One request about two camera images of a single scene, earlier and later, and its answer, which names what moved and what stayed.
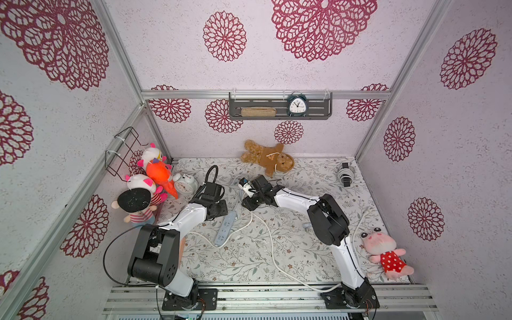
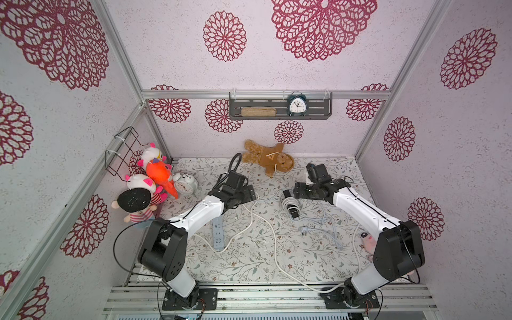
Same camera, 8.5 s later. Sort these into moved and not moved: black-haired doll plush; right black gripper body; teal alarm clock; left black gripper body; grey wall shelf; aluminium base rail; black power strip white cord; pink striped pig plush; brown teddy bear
Moved: right black gripper body; black power strip white cord; left black gripper body
Not moved: brown teddy bear; grey wall shelf; aluminium base rail; pink striped pig plush; black-haired doll plush; teal alarm clock
